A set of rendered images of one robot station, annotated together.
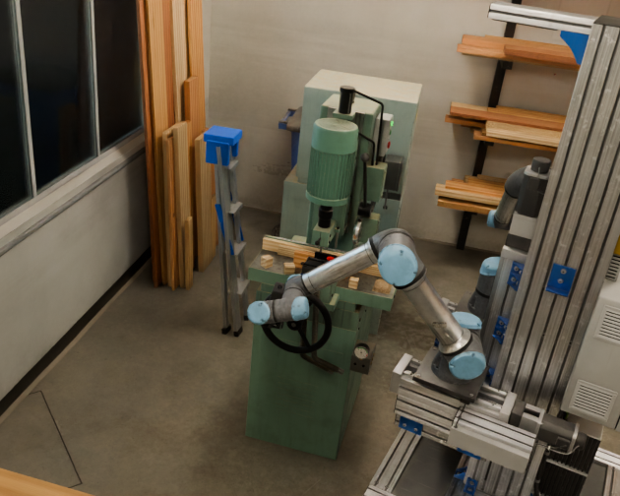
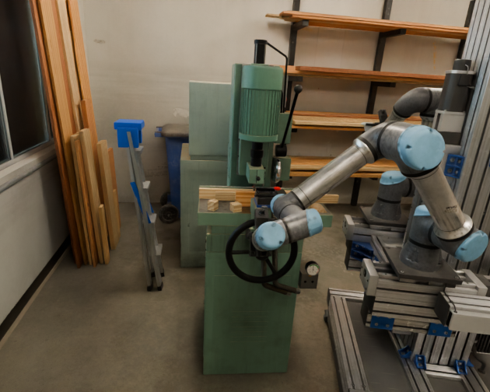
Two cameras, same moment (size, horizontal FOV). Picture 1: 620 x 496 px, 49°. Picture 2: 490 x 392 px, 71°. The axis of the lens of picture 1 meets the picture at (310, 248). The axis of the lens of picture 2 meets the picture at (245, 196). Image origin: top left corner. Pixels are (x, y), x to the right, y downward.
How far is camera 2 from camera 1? 1.40 m
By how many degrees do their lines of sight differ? 19
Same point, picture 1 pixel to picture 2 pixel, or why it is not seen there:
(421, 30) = not seen: hidden behind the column
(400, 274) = (429, 155)
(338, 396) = (287, 315)
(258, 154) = not seen: hidden behind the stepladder
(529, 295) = (473, 179)
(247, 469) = not seen: outside the picture
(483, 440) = (488, 317)
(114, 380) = (60, 358)
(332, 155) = (267, 92)
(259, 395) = (215, 334)
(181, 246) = (97, 229)
